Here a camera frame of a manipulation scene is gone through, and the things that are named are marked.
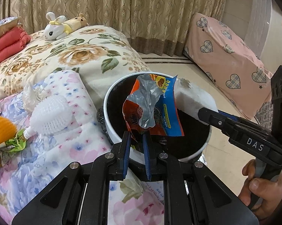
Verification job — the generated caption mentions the white tissue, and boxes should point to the white tissue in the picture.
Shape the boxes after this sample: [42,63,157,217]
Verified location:
[174,78,218,121]

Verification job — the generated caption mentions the red blue snack bag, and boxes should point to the red blue snack bag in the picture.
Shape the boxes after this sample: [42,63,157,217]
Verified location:
[122,74,184,137]

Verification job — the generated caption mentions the white foam fruit net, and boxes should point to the white foam fruit net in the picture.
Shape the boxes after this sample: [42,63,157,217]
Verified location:
[23,95,73,139]

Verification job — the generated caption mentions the orange foam fruit net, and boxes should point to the orange foam fruit net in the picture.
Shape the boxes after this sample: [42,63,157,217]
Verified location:
[0,116,17,144]

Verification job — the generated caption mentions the yellow snack wrapper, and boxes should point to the yellow snack wrapper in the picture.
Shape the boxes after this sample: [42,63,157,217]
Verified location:
[0,129,27,167]

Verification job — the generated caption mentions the white trash bin black liner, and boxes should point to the white trash bin black liner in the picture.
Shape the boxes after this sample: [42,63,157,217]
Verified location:
[103,72,217,164]

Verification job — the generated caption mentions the right hand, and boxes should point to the right hand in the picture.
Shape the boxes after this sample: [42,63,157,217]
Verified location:
[238,160,282,224]

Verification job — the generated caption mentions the pink heart-patterned covered furniture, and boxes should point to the pink heart-patterned covered furniture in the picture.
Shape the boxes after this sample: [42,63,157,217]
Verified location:
[185,13,273,119]

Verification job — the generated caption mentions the pastel floral blanket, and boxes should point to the pastel floral blanket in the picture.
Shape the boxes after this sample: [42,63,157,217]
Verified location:
[0,70,164,224]

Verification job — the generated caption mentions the floral beige rose quilt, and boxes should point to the floral beige rose quilt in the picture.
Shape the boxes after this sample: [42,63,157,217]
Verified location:
[0,25,149,107]

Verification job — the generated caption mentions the beige patterned curtain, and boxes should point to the beige patterned curtain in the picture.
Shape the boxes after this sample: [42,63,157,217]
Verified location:
[0,0,225,56]

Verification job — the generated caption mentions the brown plush bear lying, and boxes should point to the brown plush bear lying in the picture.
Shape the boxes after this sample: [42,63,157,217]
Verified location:
[63,13,89,34]

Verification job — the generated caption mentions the white plush rabbit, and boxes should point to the white plush rabbit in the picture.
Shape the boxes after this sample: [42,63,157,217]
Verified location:
[43,12,72,41]

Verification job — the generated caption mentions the folded red quilt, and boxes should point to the folded red quilt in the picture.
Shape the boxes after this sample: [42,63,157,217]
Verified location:
[0,26,31,63]

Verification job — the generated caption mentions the blue dotted pillow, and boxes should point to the blue dotted pillow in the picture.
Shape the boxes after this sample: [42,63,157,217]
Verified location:
[0,17,21,37]

